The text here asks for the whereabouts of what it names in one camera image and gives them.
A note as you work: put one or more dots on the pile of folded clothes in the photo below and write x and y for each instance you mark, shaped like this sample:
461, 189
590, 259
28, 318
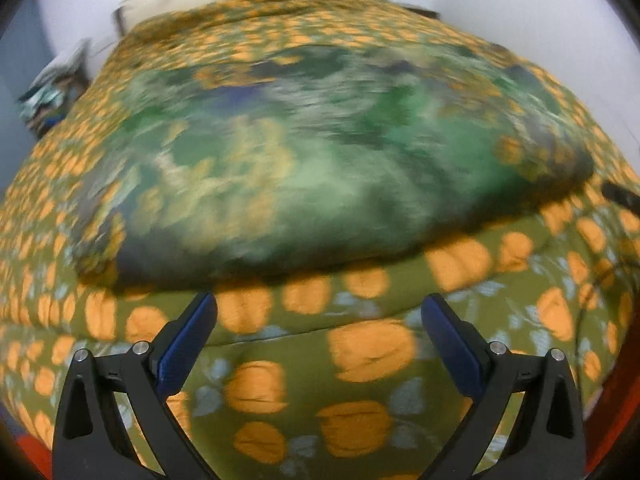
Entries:
52, 90

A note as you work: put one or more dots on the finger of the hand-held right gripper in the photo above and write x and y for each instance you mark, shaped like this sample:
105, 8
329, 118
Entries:
622, 196

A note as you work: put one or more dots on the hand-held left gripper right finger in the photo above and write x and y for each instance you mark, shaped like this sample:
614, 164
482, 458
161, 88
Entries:
455, 347

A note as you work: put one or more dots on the olive quilt with orange flowers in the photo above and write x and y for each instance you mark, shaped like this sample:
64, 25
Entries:
375, 350

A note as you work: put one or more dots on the dark wooden nightstand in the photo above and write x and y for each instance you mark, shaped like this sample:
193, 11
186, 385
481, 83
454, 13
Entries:
422, 11

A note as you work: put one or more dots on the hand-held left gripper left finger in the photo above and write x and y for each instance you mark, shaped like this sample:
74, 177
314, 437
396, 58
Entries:
182, 345

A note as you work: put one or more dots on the white wardrobe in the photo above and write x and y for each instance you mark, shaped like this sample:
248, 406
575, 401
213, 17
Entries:
550, 35

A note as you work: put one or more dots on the blue curtain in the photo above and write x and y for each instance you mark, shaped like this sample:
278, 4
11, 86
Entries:
20, 110

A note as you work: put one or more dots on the green landscape print jacket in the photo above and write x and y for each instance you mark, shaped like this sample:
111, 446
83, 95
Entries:
325, 175

